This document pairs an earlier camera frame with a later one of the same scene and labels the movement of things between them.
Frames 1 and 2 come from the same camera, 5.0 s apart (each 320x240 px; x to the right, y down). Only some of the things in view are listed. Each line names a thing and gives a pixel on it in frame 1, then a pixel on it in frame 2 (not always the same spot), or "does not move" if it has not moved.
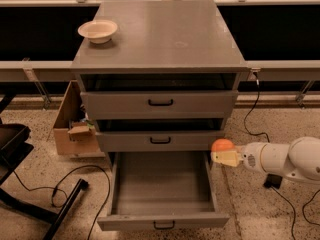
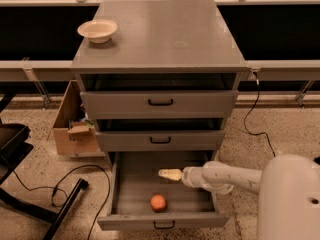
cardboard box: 73,136 does not move
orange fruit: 222,145 -> 158,203
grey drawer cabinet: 166,82 does not move
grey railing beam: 63,70 does not move
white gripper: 251,157 -> 189,176
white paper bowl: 98,31 does not move
